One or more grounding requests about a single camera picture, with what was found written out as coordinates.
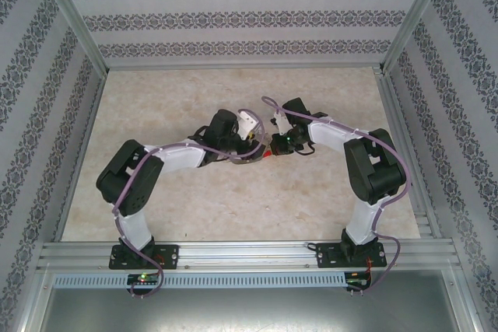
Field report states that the aluminium frame post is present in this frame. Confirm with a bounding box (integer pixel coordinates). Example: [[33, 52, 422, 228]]
[[31, 0, 109, 75], [381, 0, 457, 75]]

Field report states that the aluminium mounting rail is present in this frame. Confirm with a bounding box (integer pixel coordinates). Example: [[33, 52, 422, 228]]
[[37, 240, 456, 271]]

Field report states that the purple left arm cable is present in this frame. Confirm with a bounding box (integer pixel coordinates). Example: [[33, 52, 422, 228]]
[[112, 107, 268, 296]]

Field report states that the small controller board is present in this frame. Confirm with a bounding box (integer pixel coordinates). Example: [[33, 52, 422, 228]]
[[127, 273, 161, 285], [345, 271, 373, 288]]

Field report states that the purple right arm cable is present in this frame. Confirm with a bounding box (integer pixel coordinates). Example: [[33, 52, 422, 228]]
[[261, 94, 412, 294]]

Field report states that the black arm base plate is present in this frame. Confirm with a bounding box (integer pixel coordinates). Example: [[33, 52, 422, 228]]
[[108, 244, 180, 271], [315, 242, 390, 270]]

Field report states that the grey slotted cable duct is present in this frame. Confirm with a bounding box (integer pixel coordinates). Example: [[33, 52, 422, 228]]
[[52, 272, 347, 288]]

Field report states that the grey metal sheet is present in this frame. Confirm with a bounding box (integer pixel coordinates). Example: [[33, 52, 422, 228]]
[[23, 269, 479, 332]]

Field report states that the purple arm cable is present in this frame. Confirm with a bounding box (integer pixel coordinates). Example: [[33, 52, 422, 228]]
[[112, 107, 268, 296], [261, 94, 412, 294]]

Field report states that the aluminium side rail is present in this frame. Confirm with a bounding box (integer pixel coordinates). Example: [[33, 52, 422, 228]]
[[53, 69, 110, 242], [373, 67, 444, 239]]

